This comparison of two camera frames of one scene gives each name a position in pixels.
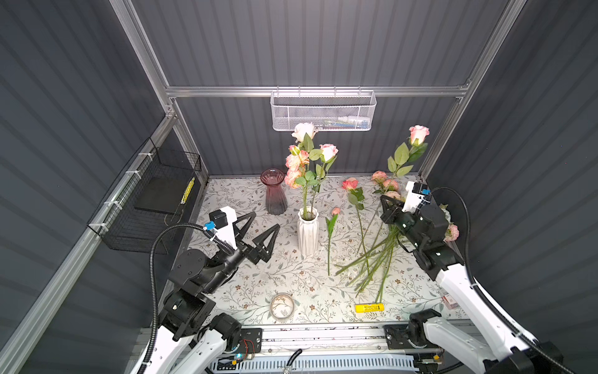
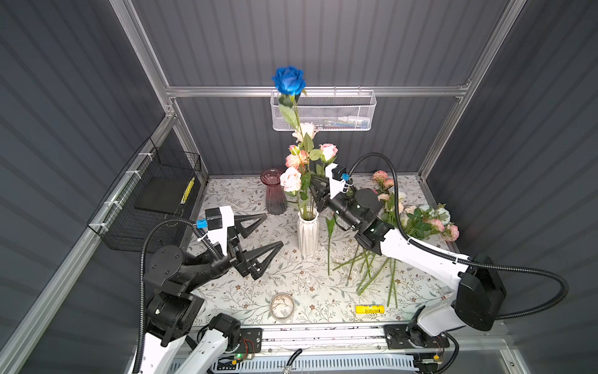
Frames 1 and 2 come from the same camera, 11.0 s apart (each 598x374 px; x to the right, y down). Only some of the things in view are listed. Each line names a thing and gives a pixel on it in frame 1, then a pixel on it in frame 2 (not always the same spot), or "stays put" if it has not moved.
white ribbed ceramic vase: (308, 231) stays put
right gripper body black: (404, 223) to (341, 209)
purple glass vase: (276, 202) stays put
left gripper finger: (265, 251) to (248, 266)
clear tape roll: (282, 306) stays put
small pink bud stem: (331, 226) stays put
